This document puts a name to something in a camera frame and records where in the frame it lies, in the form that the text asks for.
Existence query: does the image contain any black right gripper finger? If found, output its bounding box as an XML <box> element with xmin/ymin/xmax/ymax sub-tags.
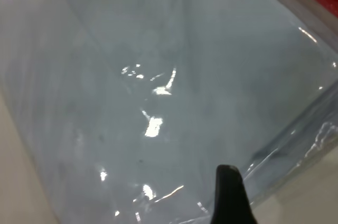
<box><xmin>210</xmin><ymin>164</ymin><xmax>259</xmax><ymax>224</ymax></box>

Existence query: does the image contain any clear plastic zipper bag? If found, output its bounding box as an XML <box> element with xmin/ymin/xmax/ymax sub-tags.
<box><xmin>0</xmin><ymin>0</ymin><xmax>338</xmax><ymax>224</ymax></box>

